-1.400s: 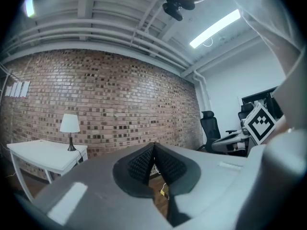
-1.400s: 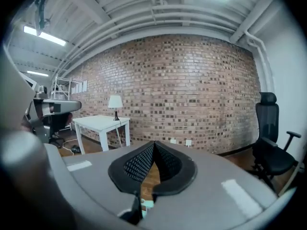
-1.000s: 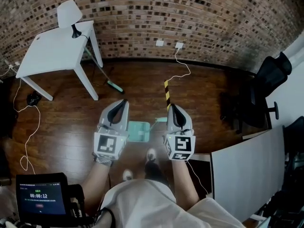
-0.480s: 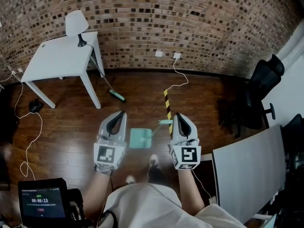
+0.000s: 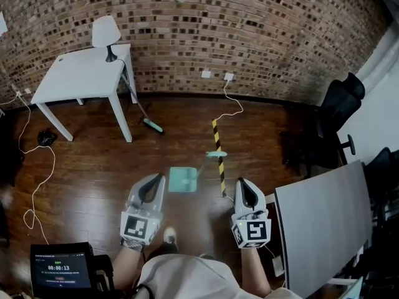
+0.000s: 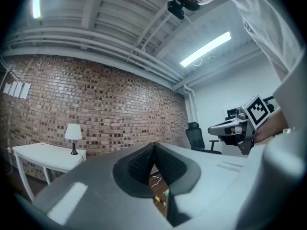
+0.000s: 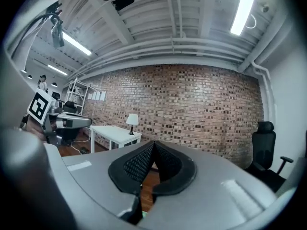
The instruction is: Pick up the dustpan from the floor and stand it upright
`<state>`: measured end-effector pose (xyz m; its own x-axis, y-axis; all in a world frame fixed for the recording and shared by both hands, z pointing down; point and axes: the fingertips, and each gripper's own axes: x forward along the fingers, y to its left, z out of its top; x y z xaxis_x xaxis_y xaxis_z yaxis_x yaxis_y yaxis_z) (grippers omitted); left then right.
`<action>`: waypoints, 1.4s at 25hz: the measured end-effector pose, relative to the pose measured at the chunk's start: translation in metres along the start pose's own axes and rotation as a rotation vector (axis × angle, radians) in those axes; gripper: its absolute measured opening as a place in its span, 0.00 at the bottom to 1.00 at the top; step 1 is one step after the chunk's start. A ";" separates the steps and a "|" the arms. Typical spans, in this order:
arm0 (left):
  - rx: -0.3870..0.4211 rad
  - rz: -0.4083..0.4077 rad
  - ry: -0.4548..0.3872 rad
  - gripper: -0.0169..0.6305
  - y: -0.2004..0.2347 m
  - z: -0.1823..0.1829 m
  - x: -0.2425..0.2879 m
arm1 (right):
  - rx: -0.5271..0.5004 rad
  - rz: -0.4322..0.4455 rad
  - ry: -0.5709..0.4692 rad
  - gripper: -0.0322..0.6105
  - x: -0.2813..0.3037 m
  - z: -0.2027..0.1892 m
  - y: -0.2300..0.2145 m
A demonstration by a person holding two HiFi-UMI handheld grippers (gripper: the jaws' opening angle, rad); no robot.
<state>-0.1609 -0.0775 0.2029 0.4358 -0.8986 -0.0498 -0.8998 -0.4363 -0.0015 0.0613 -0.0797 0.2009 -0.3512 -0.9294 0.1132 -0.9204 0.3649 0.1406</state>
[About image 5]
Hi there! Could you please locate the white square table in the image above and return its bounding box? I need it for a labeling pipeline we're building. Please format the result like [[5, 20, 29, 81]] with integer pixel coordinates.
[[30, 43, 137, 143]]

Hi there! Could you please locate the white adapter cable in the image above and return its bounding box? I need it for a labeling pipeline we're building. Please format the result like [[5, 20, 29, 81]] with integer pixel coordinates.
[[226, 194, 287, 289]]

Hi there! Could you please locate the white cable from plug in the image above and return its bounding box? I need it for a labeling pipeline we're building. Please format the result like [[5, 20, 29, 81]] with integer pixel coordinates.
[[214, 79, 244, 121]]

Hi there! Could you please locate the black plastic bag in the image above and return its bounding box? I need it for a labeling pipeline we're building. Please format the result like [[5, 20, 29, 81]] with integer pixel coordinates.
[[37, 128, 59, 147]]

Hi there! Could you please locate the grey sneaker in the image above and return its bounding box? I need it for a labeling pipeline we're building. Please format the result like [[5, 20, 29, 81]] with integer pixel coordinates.
[[162, 226, 179, 252]]

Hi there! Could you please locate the white shade table lamp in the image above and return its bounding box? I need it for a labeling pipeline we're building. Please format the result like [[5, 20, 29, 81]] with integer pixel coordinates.
[[92, 14, 122, 64]]

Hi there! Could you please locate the white power adapter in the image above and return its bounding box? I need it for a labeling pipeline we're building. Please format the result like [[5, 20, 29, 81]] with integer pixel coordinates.
[[271, 256, 285, 277]]

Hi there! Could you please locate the black mesh office chair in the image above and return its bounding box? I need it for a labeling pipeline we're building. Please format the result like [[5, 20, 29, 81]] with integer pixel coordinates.
[[363, 147, 399, 230]]

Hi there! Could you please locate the black mounting bracket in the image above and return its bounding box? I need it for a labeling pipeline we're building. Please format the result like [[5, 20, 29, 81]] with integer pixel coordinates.
[[92, 254, 115, 292]]

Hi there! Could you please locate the green broom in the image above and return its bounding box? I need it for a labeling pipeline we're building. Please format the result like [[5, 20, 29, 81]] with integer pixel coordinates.
[[120, 70, 165, 136]]

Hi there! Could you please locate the long white floor cable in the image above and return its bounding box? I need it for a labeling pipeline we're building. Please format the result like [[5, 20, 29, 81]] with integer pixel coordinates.
[[0, 93, 57, 245]]

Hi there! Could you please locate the white shirt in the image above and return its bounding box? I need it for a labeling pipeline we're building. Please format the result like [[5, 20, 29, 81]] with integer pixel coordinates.
[[136, 254, 305, 299]]

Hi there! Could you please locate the person's left hand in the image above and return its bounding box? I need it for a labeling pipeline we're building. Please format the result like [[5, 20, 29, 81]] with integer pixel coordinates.
[[120, 237, 148, 253]]

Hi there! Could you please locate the black tablet screen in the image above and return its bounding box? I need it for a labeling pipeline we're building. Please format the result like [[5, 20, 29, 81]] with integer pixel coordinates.
[[29, 242, 95, 299]]

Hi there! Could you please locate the yellow black floor tape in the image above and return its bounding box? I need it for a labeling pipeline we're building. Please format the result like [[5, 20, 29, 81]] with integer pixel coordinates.
[[211, 118, 227, 198]]

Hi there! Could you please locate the green dustpan with metal handle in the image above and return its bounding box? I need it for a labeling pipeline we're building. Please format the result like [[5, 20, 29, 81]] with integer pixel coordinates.
[[167, 150, 228, 194]]

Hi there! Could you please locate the grey desk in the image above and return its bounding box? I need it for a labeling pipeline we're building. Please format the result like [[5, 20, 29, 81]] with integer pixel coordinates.
[[273, 159, 374, 292]]

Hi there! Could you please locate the person's left forearm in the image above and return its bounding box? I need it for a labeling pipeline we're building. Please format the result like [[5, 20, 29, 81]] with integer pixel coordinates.
[[110, 247, 147, 295]]

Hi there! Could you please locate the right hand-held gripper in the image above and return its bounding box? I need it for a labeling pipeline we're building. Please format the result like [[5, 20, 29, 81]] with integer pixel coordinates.
[[230, 177, 272, 250]]

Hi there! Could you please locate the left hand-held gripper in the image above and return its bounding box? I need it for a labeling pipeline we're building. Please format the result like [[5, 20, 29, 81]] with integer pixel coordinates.
[[120, 172, 166, 247]]

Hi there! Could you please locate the person's right forearm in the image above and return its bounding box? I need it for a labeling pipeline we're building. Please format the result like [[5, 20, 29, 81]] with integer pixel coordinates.
[[239, 247, 272, 294]]

